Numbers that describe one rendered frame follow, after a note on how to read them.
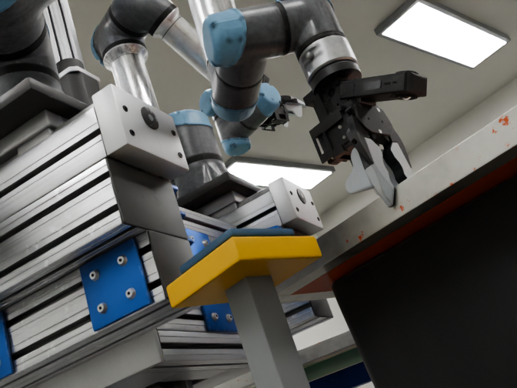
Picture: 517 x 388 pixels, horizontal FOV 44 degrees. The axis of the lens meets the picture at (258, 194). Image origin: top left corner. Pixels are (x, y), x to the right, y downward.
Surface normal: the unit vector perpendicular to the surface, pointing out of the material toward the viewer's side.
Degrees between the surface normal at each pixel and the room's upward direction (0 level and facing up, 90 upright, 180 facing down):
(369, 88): 89
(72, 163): 90
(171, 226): 90
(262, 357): 90
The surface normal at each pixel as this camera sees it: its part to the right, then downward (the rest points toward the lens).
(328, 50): -0.14, -0.36
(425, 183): -0.72, -0.04
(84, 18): 0.32, 0.87
